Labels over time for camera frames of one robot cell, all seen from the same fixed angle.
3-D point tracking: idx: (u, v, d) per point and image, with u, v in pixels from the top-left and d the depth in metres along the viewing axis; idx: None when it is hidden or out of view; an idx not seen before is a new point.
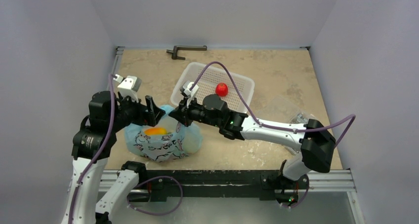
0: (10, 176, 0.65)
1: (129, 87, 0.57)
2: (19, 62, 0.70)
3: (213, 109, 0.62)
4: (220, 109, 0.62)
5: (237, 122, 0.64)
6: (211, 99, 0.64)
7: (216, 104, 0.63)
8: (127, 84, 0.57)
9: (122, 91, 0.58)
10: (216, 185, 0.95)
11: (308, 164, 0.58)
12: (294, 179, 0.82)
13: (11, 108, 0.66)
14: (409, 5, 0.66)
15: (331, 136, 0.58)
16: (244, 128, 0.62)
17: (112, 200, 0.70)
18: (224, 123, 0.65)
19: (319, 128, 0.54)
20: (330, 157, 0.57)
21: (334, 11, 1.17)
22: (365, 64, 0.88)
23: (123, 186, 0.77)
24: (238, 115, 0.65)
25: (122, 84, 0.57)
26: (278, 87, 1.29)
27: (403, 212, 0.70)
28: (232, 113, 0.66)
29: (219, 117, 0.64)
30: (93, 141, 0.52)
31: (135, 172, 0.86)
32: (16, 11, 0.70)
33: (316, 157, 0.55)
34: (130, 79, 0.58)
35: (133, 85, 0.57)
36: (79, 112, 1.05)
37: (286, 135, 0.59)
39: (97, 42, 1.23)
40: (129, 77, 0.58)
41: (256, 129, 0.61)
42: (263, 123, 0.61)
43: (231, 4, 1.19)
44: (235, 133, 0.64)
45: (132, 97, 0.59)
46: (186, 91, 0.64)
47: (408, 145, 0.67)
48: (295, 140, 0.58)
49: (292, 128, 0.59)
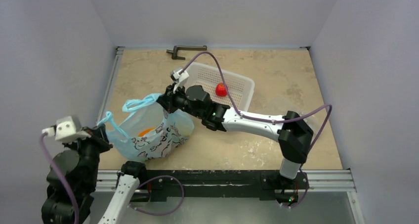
0: (9, 176, 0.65)
1: (70, 132, 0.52)
2: (18, 61, 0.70)
3: (196, 100, 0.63)
4: (202, 100, 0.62)
5: (220, 113, 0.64)
6: (194, 89, 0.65)
7: (199, 94, 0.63)
8: (66, 130, 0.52)
9: (64, 138, 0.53)
10: (216, 185, 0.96)
11: (286, 154, 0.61)
12: (291, 177, 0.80)
13: (11, 107, 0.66)
14: (409, 4, 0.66)
15: (309, 128, 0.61)
16: (226, 119, 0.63)
17: (114, 216, 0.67)
18: (206, 114, 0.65)
19: (296, 119, 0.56)
20: (307, 148, 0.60)
21: (334, 10, 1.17)
22: (365, 64, 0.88)
23: (124, 195, 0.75)
24: (220, 107, 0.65)
25: (59, 132, 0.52)
26: (278, 87, 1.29)
27: (403, 212, 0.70)
28: (215, 105, 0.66)
29: (201, 109, 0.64)
30: (62, 216, 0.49)
31: (134, 177, 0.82)
32: (16, 10, 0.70)
33: (293, 148, 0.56)
34: (64, 123, 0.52)
35: (72, 127, 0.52)
36: (79, 112, 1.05)
37: (265, 126, 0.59)
39: (97, 42, 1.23)
40: (61, 122, 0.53)
41: (236, 121, 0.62)
42: (244, 114, 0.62)
43: (231, 4, 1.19)
44: (217, 124, 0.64)
45: (78, 137, 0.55)
46: (175, 74, 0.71)
47: (409, 144, 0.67)
48: (273, 131, 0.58)
49: (271, 119, 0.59)
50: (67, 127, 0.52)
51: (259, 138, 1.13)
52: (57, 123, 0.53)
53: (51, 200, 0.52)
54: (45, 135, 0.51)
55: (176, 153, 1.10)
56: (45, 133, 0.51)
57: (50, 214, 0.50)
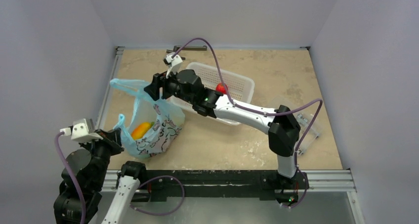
0: (10, 176, 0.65)
1: (85, 132, 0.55)
2: (18, 61, 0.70)
3: (186, 83, 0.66)
4: (192, 83, 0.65)
5: (211, 100, 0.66)
6: (185, 74, 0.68)
7: (189, 78, 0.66)
8: (81, 130, 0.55)
9: (80, 138, 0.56)
10: (216, 185, 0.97)
11: (272, 146, 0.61)
12: (289, 175, 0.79)
13: (10, 107, 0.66)
14: (409, 4, 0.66)
15: (298, 123, 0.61)
16: (218, 106, 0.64)
17: (115, 219, 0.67)
18: (198, 99, 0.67)
19: (286, 113, 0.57)
20: (293, 143, 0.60)
21: (334, 10, 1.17)
22: (365, 64, 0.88)
23: (125, 197, 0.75)
24: (213, 93, 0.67)
25: (75, 132, 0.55)
26: (278, 87, 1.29)
27: (403, 212, 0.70)
28: (208, 91, 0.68)
29: (192, 93, 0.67)
30: (73, 211, 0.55)
31: (134, 178, 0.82)
32: (16, 11, 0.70)
33: (280, 141, 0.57)
34: (79, 124, 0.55)
35: (87, 128, 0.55)
36: (79, 112, 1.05)
37: (256, 117, 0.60)
39: (97, 42, 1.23)
40: (77, 123, 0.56)
41: (229, 109, 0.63)
42: (236, 104, 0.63)
43: (231, 4, 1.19)
44: (207, 110, 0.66)
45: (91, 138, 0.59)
46: (168, 59, 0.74)
47: (408, 144, 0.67)
48: (264, 123, 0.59)
49: (263, 112, 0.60)
50: (82, 128, 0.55)
51: (260, 138, 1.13)
52: (73, 124, 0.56)
53: (62, 197, 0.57)
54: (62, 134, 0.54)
55: (176, 152, 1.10)
56: (62, 133, 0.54)
57: (62, 209, 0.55)
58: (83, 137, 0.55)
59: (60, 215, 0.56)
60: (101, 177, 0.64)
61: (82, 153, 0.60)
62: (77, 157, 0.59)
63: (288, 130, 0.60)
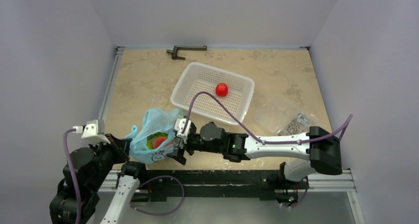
0: (9, 174, 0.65)
1: (93, 132, 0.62)
2: (18, 60, 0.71)
3: (213, 138, 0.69)
4: (218, 136, 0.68)
5: (239, 145, 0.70)
6: (207, 129, 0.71)
7: (214, 133, 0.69)
8: (91, 130, 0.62)
9: (89, 137, 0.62)
10: (216, 185, 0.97)
11: (319, 170, 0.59)
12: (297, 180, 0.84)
13: (10, 107, 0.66)
14: (409, 3, 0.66)
15: (335, 137, 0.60)
16: (249, 149, 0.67)
17: (115, 218, 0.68)
18: (227, 149, 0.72)
19: (324, 136, 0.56)
20: (339, 159, 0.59)
21: (334, 10, 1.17)
22: (366, 64, 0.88)
23: (125, 197, 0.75)
24: (238, 137, 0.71)
25: (85, 131, 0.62)
26: (278, 87, 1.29)
27: (403, 211, 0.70)
28: (233, 136, 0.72)
29: (221, 144, 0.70)
30: (69, 212, 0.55)
31: (134, 178, 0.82)
32: (16, 10, 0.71)
33: (327, 164, 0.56)
34: (91, 124, 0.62)
35: (96, 128, 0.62)
36: (79, 112, 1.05)
37: (291, 148, 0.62)
39: (97, 41, 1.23)
40: (89, 123, 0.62)
41: (260, 148, 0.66)
42: (265, 141, 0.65)
43: (231, 4, 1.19)
44: (239, 156, 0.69)
45: (99, 140, 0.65)
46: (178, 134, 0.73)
47: (409, 144, 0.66)
48: (302, 151, 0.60)
49: (296, 140, 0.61)
50: (92, 128, 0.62)
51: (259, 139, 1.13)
52: (86, 124, 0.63)
53: (59, 197, 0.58)
54: (74, 131, 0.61)
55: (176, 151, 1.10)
56: (75, 130, 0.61)
57: (58, 210, 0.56)
58: (92, 136, 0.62)
59: (56, 216, 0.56)
60: (100, 178, 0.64)
61: (86, 150, 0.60)
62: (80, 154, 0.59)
63: (328, 149, 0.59)
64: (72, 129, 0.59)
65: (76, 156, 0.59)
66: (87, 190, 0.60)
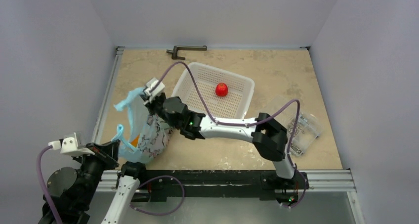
0: (9, 174, 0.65)
1: (73, 148, 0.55)
2: (19, 61, 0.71)
3: (174, 112, 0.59)
4: (181, 112, 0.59)
5: (197, 123, 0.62)
6: (171, 100, 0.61)
7: (176, 106, 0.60)
8: (69, 145, 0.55)
9: (69, 153, 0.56)
10: (216, 185, 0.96)
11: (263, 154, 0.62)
12: (288, 177, 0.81)
13: (10, 108, 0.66)
14: (409, 4, 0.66)
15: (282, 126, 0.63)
16: (202, 127, 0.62)
17: (115, 218, 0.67)
18: (185, 124, 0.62)
19: (266, 119, 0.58)
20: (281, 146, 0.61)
21: (334, 10, 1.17)
22: (366, 64, 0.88)
23: (125, 197, 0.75)
24: (197, 115, 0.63)
25: (63, 146, 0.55)
26: (278, 87, 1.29)
27: (403, 212, 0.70)
28: (192, 114, 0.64)
29: (180, 119, 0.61)
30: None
31: (134, 178, 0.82)
32: (16, 11, 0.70)
33: (268, 148, 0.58)
34: (69, 138, 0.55)
35: (75, 143, 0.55)
36: (79, 112, 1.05)
37: (239, 130, 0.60)
39: (97, 42, 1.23)
40: (68, 137, 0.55)
41: (213, 128, 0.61)
42: (219, 121, 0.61)
43: (231, 4, 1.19)
44: (195, 133, 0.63)
45: (81, 153, 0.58)
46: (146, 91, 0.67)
47: (408, 145, 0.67)
48: (247, 134, 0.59)
49: (244, 123, 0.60)
50: (72, 142, 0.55)
51: None
52: (63, 138, 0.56)
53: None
54: (51, 147, 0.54)
55: (176, 151, 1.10)
56: (51, 146, 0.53)
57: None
58: (72, 152, 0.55)
59: None
60: (88, 196, 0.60)
61: (66, 173, 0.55)
62: (60, 178, 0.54)
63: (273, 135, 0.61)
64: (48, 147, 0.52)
65: (56, 180, 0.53)
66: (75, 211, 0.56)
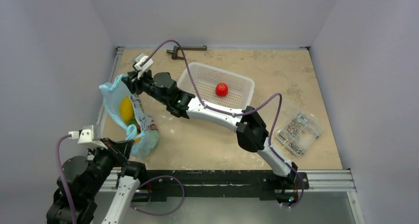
0: (9, 174, 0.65)
1: (89, 139, 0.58)
2: (19, 61, 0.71)
3: (163, 87, 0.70)
4: (169, 87, 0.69)
5: (184, 102, 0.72)
6: (162, 78, 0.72)
7: (166, 83, 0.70)
8: (86, 136, 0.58)
9: (85, 144, 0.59)
10: (216, 185, 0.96)
11: (241, 144, 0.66)
12: (283, 174, 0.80)
13: (10, 108, 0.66)
14: (410, 4, 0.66)
15: (263, 122, 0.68)
16: (190, 108, 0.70)
17: (115, 219, 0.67)
18: (172, 102, 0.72)
19: (250, 112, 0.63)
20: (260, 139, 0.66)
21: (334, 10, 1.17)
22: (366, 64, 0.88)
23: (125, 197, 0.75)
24: (185, 95, 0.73)
25: (81, 137, 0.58)
26: (278, 87, 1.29)
27: (403, 212, 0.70)
28: (181, 93, 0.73)
29: (167, 96, 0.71)
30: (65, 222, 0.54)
31: (134, 178, 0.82)
32: (16, 11, 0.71)
33: (248, 139, 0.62)
34: (86, 130, 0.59)
35: (92, 135, 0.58)
36: (79, 112, 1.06)
37: (226, 118, 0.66)
39: (97, 42, 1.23)
40: (86, 128, 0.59)
41: (200, 110, 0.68)
42: (207, 106, 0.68)
43: (231, 4, 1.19)
44: (181, 112, 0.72)
45: (95, 145, 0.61)
46: (136, 66, 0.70)
47: (408, 145, 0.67)
48: (232, 123, 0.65)
49: (231, 112, 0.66)
50: (88, 134, 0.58)
51: None
52: (82, 129, 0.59)
53: (55, 207, 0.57)
54: (69, 136, 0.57)
55: (176, 151, 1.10)
56: (70, 135, 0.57)
57: (55, 221, 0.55)
58: (88, 143, 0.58)
59: None
60: (96, 187, 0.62)
61: (79, 160, 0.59)
62: (73, 164, 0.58)
63: (254, 128, 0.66)
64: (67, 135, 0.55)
65: (70, 166, 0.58)
66: (83, 198, 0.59)
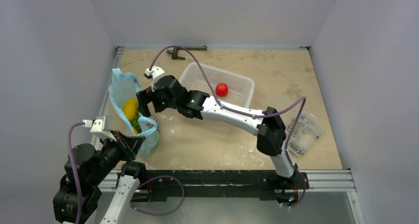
0: (8, 174, 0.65)
1: (100, 128, 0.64)
2: (19, 61, 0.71)
3: (164, 87, 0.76)
4: (169, 85, 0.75)
5: (196, 100, 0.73)
6: (166, 79, 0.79)
7: (167, 82, 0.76)
8: (98, 126, 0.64)
9: (96, 133, 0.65)
10: (216, 185, 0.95)
11: (260, 147, 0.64)
12: (286, 175, 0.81)
13: (10, 108, 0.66)
14: (409, 4, 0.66)
15: (283, 124, 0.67)
16: (205, 109, 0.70)
17: (115, 217, 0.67)
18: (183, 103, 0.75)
19: (273, 114, 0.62)
20: (279, 143, 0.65)
21: (334, 10, 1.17)
22: (366, 64, 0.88)
23: (125, 196, 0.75)
24: (198, 94, 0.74)
25: (94, 126, 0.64)
26: (278, 87, 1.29)
27: (403, 212, 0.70)
28: (194, 94, 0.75)
29: (174, 96, 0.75)
30: (72, 205, 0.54)
31: (134, 177, 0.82)
32: (16, 11, 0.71)
33: (269, 142, 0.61)
34: (99, 120, 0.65)
35: (103, 125, 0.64)
36: (79, 112, 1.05)
37: (245, 119, 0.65)
39: (97, 42, 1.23)
40: (98, 119, 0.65)
41: (216, 111, 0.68)
42: (224, 106, 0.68)
43: (231, 3, 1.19)
44: (193, 111, 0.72)
45: (105, 136, 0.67)
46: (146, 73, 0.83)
47: (408, 145, 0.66)
48: (253, 125, 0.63)
49: (251, 114, 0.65)
50: (100, 124, 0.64)
51: None
52: (95, 119, 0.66)
53: (62, 192, 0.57)
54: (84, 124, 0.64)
55: (176, 151, 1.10)
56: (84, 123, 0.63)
57: (62, 204, 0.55)
58: (98, 131, 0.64)
59: (59, 210, 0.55)
60: (101, 175, 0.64)
61: (87, 147, 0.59)
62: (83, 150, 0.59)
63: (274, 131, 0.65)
64: (82, 122, 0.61)
65: (78, 150, 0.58)
66: (89, 185, 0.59)
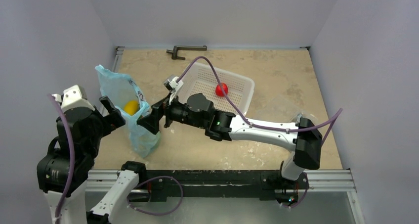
0: (7, 174, 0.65)
1: (79, 96, 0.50)
2: (18, 60, 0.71)
3: (199, 111, 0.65)
4: (206, 110, 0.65)
5: (223, 123, 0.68)
6: (196, 99, 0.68)
7: (202, 105, 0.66)
8: (75, 95, 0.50)
9: (73, 105, 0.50)
10: (216, 185, 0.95)
11: (299, 163, 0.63)
12: (293, 179, 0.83)
13: (10, 107, 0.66)
14: (410, 3, 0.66)
15: (319, 134, 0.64)
16: (233, 129, 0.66)
17: (112, 201, 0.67)
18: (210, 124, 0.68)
19: (310, 127, 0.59)
20: (318, 155, 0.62)
21: (334, 10, 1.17)
22: (366, 64, 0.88)
23: (123, 186, 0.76)
24: (224, 115, 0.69)
25: (67, 98, 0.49)
26: (278, 87, 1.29)
27: (404, 212, 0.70)
28: (218, 114, 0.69)
29: (206, 118, 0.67)
30: (60, 171, 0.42)
31: (135, 172, 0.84)
32: (16, 10, 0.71)
33: (310, 156, 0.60)
34: (71, 90, 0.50)
35: (81, 93, 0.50)
36: None
37: (278, 135, 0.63)
39: (97, 41, 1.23)
40: (69, 89, 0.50)
41: (245, 130, 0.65)
42: (253, 124, 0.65)
43: (232, 3, 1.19)
44: (221, 134, 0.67)
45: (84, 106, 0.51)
46: (171, 84, 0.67)
47: (409, 144, 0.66)
48: (288, 140, 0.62)
49: (285, 128, 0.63)
50: (75, 93, 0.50)
51: None
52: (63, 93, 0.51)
53: (47, 158, 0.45)
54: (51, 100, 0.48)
55: (176, 151, 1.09)
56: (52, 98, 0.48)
57: (46, 170, 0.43)
58: (79, 101, 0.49)
59: (42, 179, 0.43)
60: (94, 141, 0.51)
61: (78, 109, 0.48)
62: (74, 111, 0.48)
63: (312, 142, 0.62)
64: (53, 95, 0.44)
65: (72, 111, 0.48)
66: (81, 150, 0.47)
